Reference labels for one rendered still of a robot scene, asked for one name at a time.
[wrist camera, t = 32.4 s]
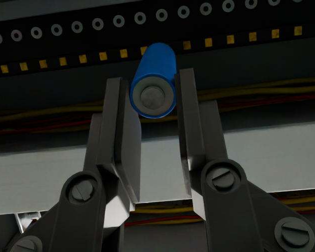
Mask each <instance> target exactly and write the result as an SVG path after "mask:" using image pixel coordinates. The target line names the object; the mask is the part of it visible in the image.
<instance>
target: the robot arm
mask: <svg viewBox="0 0 315 252"><path fill-rule="evenodd" d="M174 82H175V95H176V109H177V122H178V136H179V149H180V158H181V165H182V171H183V178H184V184H185V190H186V197H187V199H192V203H193V211H194V212H195V213H197V214H198V215H199V216H200V217H202V218H203V219H204V227H205V235H206V243H207V251H208V252H315V225H314V224H313V223H312V222H310V221H309V220H308V219H307V218H305V217H304V216H302V215H301V214H299V213H298V212H296V211H295V210H293V209H292V208H290V207H288V206H287V205H285V204H284V203H282V202H281V201H279V200H278V199H276V198H275V197H273V196H271V195H270V194H268V193H267V192H265V191H264V190H262V189H261V188H259V187H258V186H256V185H254V184H253V183H251V182H250V181H248V180H247V176H246V173H245V171H244V169H243V168H242V167H241V165H240V164H239V163H237V162H235V161H234V160H231V159H228V154H227V149H226V144H225V139H224V134H223V129H222V124H221V118H220V113H219V108H218V103H217V100H216V99H212V100H203V101H198V97H197V90H196V83H195V75H194V69H193V68H186V69H180V70H179V73H176V74H174ZM129 90H130V85H129V82H128V80H123V78H122V77H114V78H108V79H107V82H106V89H105V96H104V103H103V110H102V112H97V113H93V115H92V118H91V123H90V129H89V135H88V141H87V147H86V153H85V159H84V165H83V171H80V172H77V173H75V174H73V175H72V176H71V177H69V178H68V179H67V180H66V182H65V183H64V185H63V187H62V189H61V193H60V198H59V202H58V203H56V204H55V205H54V206H53V207H52V208H51V209H50V210H48V211H47V212H46V213H45V214H44V215H43V216H42V217H40V218H39V219H38V220H37V221H36V222H35V223H34V224H32V225H31V226H30V227H29V228H28V229H27V230H26V231H24V232H23V233H22V234H21V235H20V236H19V237H17V238H16V239H15V240H14V242H13V243H12V244H11V245H10V247H9V248H6V249H3V248H0V252H123V241H124V221H125V220H126V219H127V218H128V217H129V216H130V211H135V203H139V202H140V179H141V138H142V129H141V123H140V119H139V116H138V113H137V112H136V111H135V110H134V108H133V107H132V105H131V101H130V95H129Z"/></svg>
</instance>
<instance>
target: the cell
mask: <svg viewBox="0 0 315 252"><path fill-rule="evenodd" d="M176 73H177V72H176V56H175V53H174V51H173V49H172V48H171V47H170V46H168V45H167V44H165V43H160V42H158V43H154V44H151V45H150V46H149V47H148V48H147V49H146V50H145V52H144V54H143V56H142V59H141V61H140V64H139V66H138V69H137V71H136V74H135V76H134V79H133V81H132V84H131V86H130V89H129V98H130V103H131V106H132V107H133V109H134V110H135V111H136V112H137V113H138V114H140V115H142V116H143V117H146V118H151V119H157V118H161V117H164V116H166V115H168V114H169V113H170V112H171V111H172V110H173V109H174V107H175V105H176V89H175V76H174V74H176Z"/></svg>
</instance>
